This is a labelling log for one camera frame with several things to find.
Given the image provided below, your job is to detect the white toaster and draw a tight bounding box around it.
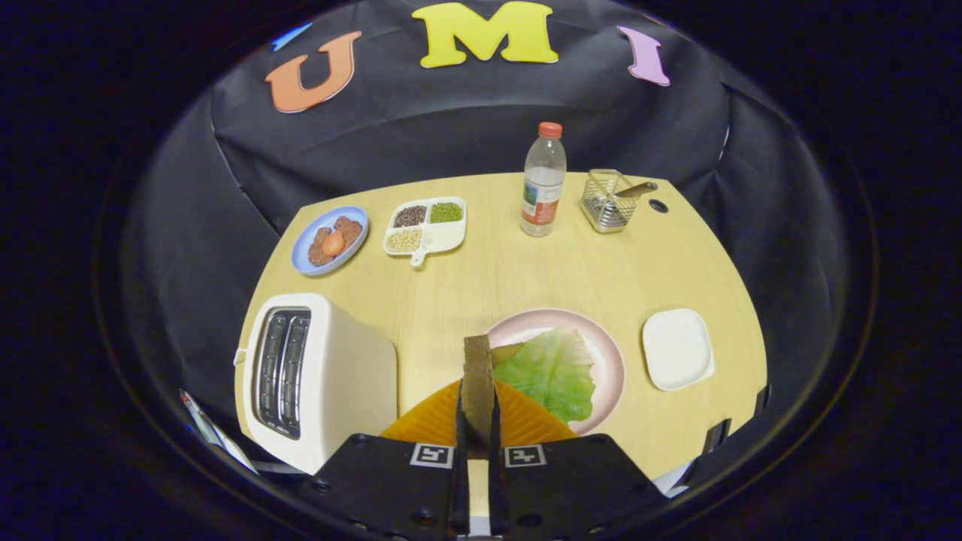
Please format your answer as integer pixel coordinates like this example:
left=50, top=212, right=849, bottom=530
left=234, top=293, right=398, bottom=476

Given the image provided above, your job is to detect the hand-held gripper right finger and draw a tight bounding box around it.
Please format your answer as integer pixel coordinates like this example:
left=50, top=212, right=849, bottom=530
left=489, top=379, right=670, bottom=541

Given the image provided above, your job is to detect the brown toasted bread slice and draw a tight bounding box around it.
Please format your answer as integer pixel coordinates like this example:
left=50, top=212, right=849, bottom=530
left=460, top=335, right=497, bottom=459

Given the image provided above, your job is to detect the green lettuce leaf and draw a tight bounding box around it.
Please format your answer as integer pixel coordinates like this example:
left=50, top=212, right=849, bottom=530
left=492, top=328, right=597, bottom=424

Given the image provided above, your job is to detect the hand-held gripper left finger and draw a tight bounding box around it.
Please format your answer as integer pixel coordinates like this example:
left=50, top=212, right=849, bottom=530
left=301, top=379, right=470, bottom=541

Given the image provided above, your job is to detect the metal wire basket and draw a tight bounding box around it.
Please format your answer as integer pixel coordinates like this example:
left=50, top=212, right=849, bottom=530
left=579, top=169, right=640, bottom=234

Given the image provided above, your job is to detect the white divided tray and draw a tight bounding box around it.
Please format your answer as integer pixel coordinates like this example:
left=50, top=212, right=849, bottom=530
left=383, top=197, right=467, bottom=267

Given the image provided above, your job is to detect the white square plate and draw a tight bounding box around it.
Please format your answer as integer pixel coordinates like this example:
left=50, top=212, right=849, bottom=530
left=642, top=308, right=715, bottom=392

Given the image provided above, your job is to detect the black backdrop cloth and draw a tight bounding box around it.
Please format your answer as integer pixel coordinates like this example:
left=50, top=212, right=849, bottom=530
left=124, top=0, right=846, bottom=482

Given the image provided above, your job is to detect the clear plastic water bottle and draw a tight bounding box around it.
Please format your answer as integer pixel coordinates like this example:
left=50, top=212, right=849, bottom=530
left=520, top=122, right=567, bottom=237

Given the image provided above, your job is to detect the blue plate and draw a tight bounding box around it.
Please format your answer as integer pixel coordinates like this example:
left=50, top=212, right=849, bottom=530
left=291, top=206, right=370, bottom=277

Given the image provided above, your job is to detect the pink plate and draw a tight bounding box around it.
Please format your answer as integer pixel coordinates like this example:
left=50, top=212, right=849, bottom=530
left=485, top=308, right=626, bottom=437

